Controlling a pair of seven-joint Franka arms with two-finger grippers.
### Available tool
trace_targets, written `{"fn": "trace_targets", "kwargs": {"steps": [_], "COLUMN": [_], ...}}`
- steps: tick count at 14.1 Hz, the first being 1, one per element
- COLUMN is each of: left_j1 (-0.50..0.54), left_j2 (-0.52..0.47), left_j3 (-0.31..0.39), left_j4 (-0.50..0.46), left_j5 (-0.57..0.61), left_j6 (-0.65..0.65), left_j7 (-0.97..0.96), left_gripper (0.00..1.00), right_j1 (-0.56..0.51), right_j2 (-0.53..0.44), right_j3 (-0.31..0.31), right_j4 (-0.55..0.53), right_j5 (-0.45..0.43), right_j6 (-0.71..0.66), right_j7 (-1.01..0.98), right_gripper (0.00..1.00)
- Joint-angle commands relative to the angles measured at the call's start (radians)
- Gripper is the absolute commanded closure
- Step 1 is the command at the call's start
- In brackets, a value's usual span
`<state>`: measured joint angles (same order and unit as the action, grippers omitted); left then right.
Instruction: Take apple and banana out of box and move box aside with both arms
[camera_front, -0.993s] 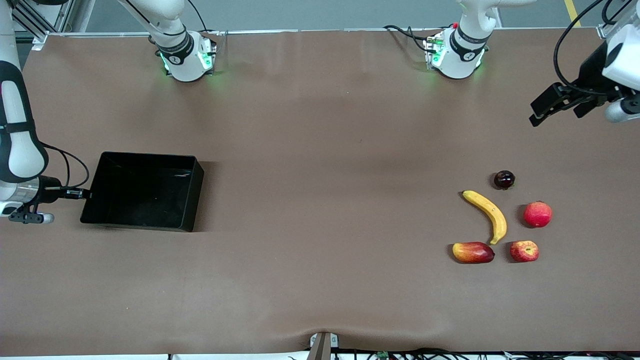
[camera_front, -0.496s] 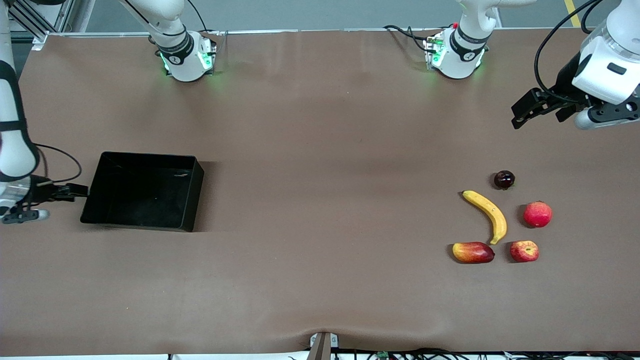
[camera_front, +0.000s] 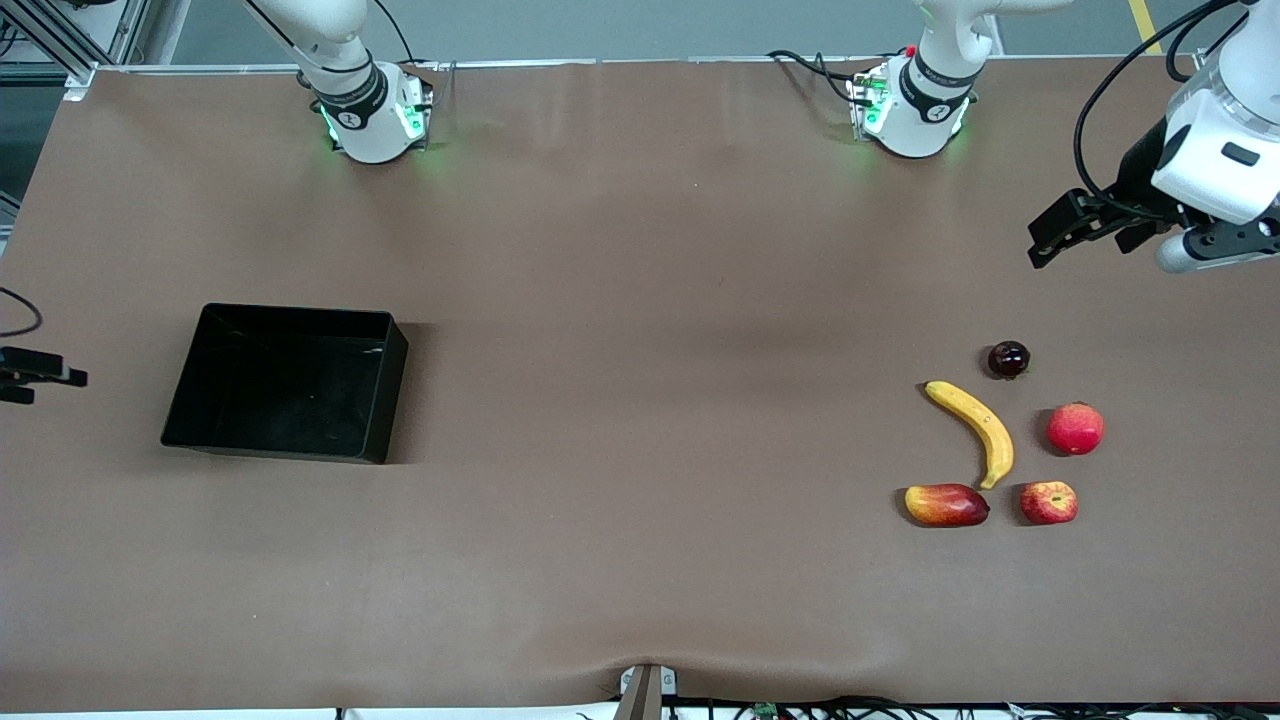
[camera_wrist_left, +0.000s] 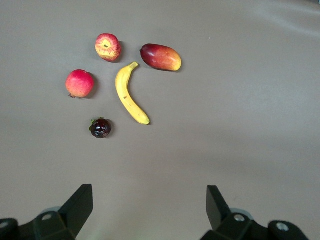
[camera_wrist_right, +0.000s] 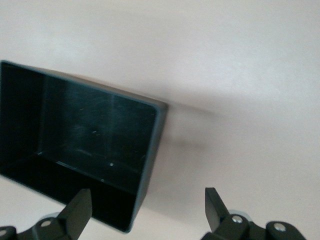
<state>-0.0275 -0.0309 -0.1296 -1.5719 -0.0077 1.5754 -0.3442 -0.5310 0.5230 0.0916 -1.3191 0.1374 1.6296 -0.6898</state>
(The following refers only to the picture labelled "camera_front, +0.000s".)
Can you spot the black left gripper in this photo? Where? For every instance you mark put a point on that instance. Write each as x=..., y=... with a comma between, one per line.
x=1136, y=178

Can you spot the yellow banana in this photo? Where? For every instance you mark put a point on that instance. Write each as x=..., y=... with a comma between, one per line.
x=985, y=430

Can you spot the black rectangular plastic box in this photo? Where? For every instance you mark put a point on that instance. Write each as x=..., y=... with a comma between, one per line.
x=290, y=390

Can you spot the small red yellow apple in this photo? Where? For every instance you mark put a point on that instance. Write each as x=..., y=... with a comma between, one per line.
x=1048, y=503

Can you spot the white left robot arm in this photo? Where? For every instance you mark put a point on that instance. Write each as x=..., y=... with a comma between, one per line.
x=925, y=110

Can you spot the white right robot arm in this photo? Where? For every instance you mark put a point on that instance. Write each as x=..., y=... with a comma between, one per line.
x=370, y=130

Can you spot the dark purple plum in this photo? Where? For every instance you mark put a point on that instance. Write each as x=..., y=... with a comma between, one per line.
x=1008, y=360

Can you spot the round red peach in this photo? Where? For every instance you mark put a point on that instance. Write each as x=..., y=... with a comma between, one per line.
x=1076, y=430

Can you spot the red yellow mango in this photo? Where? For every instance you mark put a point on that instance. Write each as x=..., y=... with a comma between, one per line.
x=945, y=505

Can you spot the brown table cover mat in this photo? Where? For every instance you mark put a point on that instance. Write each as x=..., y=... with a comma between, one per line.
x=600, y=550

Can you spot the aluminium frame strut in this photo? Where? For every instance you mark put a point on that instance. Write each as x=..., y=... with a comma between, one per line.
x=78, y=82

